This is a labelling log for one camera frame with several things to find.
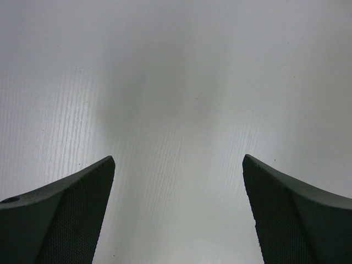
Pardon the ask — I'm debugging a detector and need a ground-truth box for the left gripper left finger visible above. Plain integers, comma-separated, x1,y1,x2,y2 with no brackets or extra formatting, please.
1,156,115,263

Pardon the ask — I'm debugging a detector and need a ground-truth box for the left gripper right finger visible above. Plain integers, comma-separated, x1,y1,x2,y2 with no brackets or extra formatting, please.
243,155,351,263

